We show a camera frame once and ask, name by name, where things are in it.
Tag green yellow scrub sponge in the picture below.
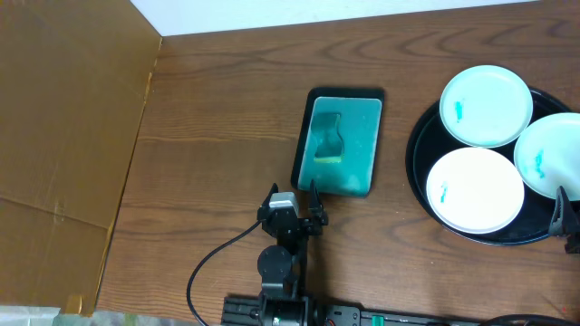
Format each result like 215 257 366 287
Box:
311 113 344 163

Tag pale green plate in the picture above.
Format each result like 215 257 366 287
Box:
439 65 534 149
514 112 579 201

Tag white plate front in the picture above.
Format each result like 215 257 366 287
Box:
426 148 525 235

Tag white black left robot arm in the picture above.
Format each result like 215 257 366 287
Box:
257 182 328 326

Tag black rectangular soap water tray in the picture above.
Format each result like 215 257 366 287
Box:
290 86 386 197

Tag brown cardboard panel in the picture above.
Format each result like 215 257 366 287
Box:
1 0 161 315

